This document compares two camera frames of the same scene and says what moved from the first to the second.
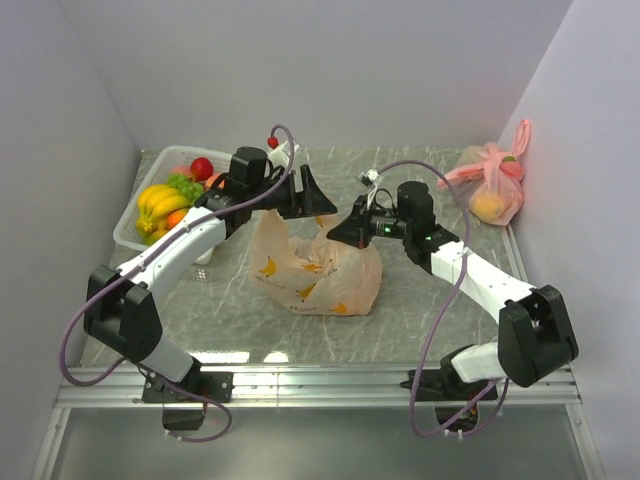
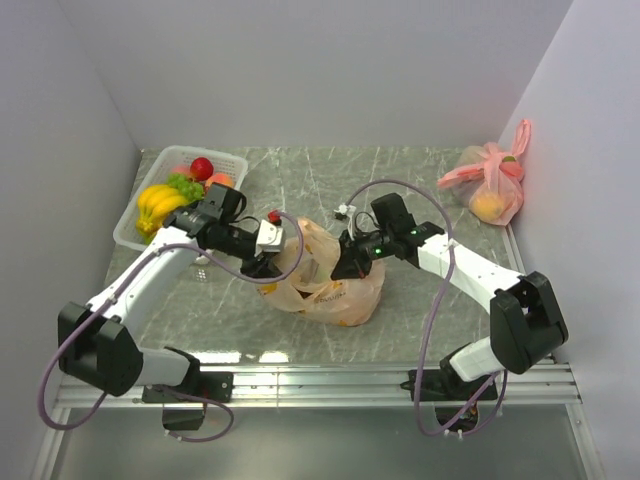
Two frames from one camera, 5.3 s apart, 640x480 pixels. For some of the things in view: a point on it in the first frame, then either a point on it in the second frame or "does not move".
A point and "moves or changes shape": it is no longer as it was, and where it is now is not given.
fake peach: x=209 y=183 does not move
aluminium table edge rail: x=296 y=387 does not move
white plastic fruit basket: x=165 y=161 does not move
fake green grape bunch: x=187 y=187 does not move
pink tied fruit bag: x=493 y=178 does not move
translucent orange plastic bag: x=304 y=268 moves or changes shape
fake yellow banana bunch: x=154 y=204 does not move
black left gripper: x=311 y=201 -> x=266 y=267
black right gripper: x=356 y=229 -> x=352 y=264
